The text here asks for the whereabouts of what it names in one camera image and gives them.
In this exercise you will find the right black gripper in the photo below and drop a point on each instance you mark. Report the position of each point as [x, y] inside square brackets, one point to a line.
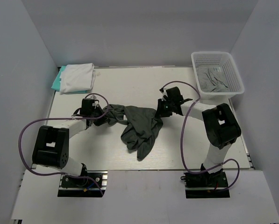
[160, 112]

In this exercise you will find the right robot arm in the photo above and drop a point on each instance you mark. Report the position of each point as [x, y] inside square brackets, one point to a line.
[221, 126]

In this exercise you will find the folded teal t-shirt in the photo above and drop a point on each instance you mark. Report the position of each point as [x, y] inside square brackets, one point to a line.
[56, 83]

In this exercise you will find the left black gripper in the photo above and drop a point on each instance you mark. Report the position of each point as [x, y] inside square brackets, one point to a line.
[103, 120]

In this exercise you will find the white plastic basket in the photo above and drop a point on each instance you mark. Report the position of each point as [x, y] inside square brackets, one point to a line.
[225, 61]

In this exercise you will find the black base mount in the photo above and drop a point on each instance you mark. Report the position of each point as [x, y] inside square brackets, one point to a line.
[206, 186]
[83, 188]

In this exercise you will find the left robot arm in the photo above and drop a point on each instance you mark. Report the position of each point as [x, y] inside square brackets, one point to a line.
[52, 143]

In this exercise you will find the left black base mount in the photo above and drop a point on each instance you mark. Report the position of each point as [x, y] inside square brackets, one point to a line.
[83, 188]

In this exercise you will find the folded white t-shirt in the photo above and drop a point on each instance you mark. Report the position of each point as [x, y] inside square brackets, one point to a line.
[77, 77]

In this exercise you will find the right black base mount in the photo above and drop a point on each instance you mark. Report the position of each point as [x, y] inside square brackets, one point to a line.
[206, 186]

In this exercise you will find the light grey t-shirt in basket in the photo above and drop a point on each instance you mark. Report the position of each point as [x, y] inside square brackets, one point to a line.
[212, 79]

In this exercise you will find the dark grey t-shirt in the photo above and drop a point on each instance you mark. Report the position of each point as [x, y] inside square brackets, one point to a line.
[142, 127]

